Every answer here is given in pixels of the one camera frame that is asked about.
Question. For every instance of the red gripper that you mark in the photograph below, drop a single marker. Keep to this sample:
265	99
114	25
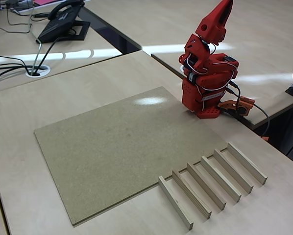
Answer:
211	26

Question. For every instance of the red robot arm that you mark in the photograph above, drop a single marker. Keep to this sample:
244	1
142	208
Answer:
193	98

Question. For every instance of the orange plastic table clamp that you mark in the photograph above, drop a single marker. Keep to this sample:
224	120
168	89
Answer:
237	106

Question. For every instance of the small orange plastic piece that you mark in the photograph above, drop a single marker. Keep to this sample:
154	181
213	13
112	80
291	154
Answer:
266	138

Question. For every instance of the black phone handset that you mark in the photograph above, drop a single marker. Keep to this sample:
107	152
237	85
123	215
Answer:
63	8

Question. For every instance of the black desk phone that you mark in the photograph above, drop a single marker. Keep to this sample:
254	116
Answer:
56	27

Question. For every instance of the pink paper sheet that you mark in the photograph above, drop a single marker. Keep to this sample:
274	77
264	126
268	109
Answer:
47	2

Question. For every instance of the brown fibreboard base panel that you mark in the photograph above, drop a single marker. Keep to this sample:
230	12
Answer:
100	147

